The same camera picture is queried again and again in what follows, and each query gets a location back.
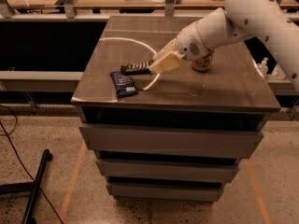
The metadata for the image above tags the black floor cable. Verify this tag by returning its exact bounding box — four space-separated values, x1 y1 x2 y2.
0 105 64 224

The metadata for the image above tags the clear sanitizer bottle right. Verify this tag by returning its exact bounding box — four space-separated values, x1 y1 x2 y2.
272 63 286 80

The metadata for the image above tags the grey drawer cabinet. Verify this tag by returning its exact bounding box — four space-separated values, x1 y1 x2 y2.
72 16 280 202

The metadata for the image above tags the clear sanitizer bottle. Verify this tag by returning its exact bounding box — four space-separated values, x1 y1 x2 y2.
257 57 268 77
272 63 286 80

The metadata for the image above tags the orange soda can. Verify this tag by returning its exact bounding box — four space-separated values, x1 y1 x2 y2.
192 53 213 73

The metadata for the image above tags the clear sanitizer bottle left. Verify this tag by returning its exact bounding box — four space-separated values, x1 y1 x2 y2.
257 57 268 77

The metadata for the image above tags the blueberry rxbar blue wrapper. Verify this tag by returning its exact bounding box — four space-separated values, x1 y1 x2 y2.
110 72 137 97

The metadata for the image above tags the black stand base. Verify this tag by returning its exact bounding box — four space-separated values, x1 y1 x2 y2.
0 149 52 224

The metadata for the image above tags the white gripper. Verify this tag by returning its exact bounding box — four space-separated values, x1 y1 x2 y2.
149 21 210 74

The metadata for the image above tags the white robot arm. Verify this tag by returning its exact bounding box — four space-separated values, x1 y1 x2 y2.
149 0 299 90

